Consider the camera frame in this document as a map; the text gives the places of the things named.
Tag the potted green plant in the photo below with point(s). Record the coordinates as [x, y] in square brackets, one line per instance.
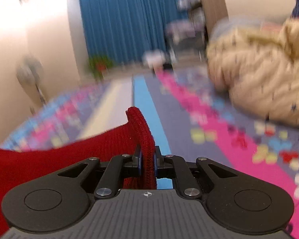
[99, 64]

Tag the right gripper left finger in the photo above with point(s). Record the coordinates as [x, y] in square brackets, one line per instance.
[59, 200]

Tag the red knit sweater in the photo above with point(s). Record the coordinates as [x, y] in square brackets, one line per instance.
[19, 167]

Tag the cream star-print duvet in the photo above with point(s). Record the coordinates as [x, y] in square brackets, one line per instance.
[259, 67]

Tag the white clothes pile on sill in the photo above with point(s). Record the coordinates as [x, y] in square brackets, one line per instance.
[154, 59]

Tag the clear plastic storage bin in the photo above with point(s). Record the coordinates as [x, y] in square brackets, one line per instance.
[183, 35]

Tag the floral striped bed sheet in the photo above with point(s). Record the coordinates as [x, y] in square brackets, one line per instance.
[186, 117]

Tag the wooden shelf unit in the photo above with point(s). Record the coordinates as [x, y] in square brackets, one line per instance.
[214, 10]

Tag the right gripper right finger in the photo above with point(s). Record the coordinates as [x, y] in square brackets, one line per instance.
[236, 201]

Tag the white standing fan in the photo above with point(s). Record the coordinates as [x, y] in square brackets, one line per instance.
[29, 72]

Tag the blue curtain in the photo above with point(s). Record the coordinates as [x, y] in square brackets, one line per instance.
[123, 30]

